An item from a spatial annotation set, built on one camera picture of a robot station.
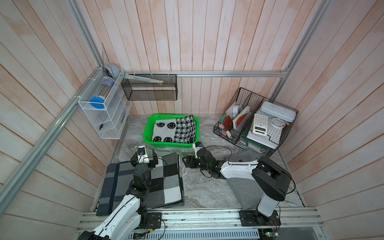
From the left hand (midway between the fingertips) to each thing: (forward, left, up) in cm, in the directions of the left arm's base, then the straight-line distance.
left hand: (145, 152), depth 83 cm
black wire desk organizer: (+40, -64, -4) cm, 76 cm away
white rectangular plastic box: (+25, -81, +8) cm, 86 cm away
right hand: (0, -22, -8) cm, 24 cm away
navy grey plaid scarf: (-10, +17, -13) cm, 24 cm away
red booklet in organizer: (+29, -53, -8) cm, 61 cm away
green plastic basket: (+22, +4, -8) cm, 24 cm away
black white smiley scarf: (+23, -20, -9) cm, 31 cm away
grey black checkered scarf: (-14, -12, -13) cm, 23 cm away
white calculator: (+14, -66, +7) cm, 68 cm away
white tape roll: (+17, -78, +7) cm, 81 cm away
